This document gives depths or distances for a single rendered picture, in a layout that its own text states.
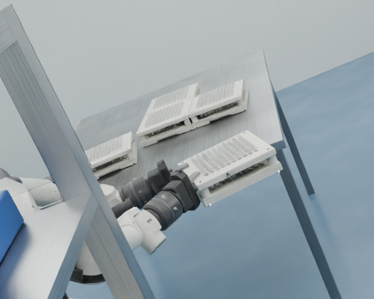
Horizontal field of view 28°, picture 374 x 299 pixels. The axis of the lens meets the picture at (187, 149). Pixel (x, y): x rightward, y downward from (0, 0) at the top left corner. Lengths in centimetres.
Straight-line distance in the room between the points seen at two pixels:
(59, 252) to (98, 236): 25
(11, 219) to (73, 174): 14
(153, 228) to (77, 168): 59
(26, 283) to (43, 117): 35
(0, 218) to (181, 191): 80
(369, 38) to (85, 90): 244
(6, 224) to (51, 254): 16
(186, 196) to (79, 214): 76
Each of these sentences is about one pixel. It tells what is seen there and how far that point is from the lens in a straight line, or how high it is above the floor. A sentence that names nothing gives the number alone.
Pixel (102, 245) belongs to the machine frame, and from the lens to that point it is 147.
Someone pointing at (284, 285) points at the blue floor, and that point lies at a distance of 360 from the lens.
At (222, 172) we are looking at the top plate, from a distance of 207.
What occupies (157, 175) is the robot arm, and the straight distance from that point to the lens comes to 219.
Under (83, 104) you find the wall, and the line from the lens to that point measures 645.
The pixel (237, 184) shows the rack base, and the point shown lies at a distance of 209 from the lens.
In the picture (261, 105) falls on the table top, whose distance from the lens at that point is 314.
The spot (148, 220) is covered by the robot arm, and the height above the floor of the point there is 109.
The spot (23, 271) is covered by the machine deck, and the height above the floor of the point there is 138.
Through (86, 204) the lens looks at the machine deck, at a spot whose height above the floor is 138.
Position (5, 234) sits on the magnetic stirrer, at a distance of 135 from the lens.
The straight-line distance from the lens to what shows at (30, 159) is 149.
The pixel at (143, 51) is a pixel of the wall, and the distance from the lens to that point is 631.
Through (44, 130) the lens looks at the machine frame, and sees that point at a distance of 140.
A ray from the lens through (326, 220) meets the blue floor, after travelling 402.
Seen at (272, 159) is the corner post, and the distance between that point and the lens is 211.
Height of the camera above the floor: 181
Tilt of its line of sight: 18 degrees down
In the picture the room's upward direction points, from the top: 24 degrees counter-clockwise
